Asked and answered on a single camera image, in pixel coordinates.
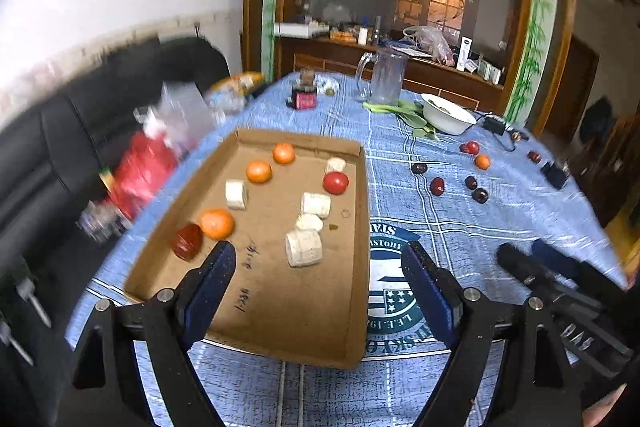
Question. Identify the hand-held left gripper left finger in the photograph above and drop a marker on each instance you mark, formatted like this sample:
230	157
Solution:
216	287

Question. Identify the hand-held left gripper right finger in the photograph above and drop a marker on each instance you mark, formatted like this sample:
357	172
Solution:
429	297

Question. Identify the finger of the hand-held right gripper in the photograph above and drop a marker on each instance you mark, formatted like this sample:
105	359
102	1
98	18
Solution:
557	257
522	264

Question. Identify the dark red ribbed fruit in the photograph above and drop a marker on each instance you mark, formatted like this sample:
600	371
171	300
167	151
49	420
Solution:
187	241

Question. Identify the large orange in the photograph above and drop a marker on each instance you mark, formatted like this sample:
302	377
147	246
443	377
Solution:
217	223

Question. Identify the brown cardboard tray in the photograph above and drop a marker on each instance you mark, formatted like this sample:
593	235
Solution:
280	287

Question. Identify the large beige cylindrical chunk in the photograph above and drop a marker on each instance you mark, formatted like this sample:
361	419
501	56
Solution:
304	248

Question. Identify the bright red tomato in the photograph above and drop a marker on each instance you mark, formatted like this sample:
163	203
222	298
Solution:
335	182

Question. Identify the small orange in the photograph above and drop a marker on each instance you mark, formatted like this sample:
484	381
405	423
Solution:
284	153

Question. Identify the person's right hand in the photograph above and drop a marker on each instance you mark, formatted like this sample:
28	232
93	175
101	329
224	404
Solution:
602	409

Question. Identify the dark red jujube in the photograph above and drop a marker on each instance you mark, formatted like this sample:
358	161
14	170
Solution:
419	168
437	186
470	182
480	195
535	155

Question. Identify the black box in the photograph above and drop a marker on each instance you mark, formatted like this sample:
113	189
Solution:
555	174

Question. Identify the small copper object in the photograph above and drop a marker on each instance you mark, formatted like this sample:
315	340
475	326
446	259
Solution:
517	136

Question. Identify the red snack bag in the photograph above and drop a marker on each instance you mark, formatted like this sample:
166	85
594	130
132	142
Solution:
142	174

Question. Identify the dark jacket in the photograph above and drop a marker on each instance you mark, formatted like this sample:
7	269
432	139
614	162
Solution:
597	119

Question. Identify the black power adapter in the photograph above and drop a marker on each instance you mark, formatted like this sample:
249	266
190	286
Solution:
494	123

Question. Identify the white bowl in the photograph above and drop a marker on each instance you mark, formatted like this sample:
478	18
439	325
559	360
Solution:
447	114

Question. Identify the crumpled clear plastic bag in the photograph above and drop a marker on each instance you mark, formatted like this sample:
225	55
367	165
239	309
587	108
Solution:
182	112

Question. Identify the green leafy vegetable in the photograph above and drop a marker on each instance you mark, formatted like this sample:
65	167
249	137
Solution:
407	119

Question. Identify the metal tipped tool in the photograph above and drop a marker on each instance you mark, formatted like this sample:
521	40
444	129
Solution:
15	339
31	299

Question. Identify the white small boxes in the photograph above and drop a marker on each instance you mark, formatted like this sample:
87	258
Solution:
487	69

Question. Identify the yellow snack package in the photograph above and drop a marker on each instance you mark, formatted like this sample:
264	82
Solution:
239	83

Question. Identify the black sofa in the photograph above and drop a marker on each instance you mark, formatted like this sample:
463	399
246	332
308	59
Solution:
65	142

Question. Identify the bottle with pink label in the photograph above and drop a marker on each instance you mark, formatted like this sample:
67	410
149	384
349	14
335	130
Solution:
304	94

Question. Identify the clear glass pitcher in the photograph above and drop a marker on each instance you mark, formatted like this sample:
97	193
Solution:
382	77

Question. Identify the small white round object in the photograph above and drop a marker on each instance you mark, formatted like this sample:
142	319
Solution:
328	85

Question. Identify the clear plastic bag with contents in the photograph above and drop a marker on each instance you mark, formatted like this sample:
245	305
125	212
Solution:
432	43

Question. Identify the wooden cabinet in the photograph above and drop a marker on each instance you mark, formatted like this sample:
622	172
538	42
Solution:
350	57

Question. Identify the long white box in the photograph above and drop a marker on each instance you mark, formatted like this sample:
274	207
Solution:
296	30

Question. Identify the white jar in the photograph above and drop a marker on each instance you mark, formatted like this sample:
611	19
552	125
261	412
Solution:
362	36

